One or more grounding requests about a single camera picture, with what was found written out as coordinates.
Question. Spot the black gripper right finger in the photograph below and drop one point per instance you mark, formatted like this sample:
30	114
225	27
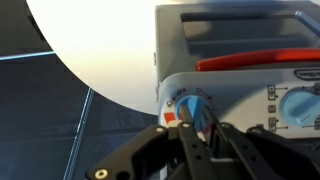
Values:
253	153

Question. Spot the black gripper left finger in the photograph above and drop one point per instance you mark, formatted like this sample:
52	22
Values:
156	150

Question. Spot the grey toy oven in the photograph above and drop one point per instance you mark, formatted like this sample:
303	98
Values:
240	90

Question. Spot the blue knob with red marker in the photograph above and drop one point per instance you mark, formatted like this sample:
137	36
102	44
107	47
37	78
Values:
196	108

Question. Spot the large blue oven knob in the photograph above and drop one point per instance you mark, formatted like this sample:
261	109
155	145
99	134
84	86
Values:
300	108

